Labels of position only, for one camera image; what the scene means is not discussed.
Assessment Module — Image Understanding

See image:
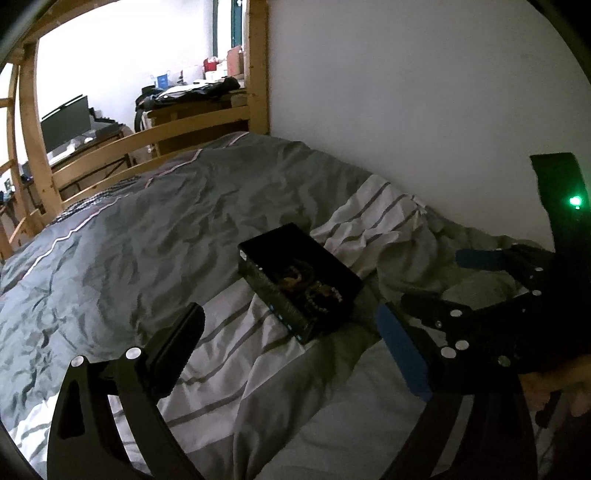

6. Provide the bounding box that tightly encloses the grey striped duvet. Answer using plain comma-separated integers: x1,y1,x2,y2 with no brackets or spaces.
1,133,527,479

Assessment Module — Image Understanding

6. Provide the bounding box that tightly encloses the wooden desk with clutter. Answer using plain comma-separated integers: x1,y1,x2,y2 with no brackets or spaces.
133,45,247,133

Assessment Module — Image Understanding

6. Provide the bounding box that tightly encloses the wooden bunk bed frame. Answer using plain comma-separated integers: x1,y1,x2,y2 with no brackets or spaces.
0,0,271,262

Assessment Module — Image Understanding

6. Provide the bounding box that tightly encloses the person's right hand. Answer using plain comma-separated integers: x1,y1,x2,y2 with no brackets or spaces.
520,356,591,417

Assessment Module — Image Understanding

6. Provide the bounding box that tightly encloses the black jewelry box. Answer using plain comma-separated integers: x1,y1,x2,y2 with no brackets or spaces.
238,223,363,345

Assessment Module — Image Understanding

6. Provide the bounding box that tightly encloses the black computer monitor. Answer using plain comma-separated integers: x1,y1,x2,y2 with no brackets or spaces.
41,95,92,153

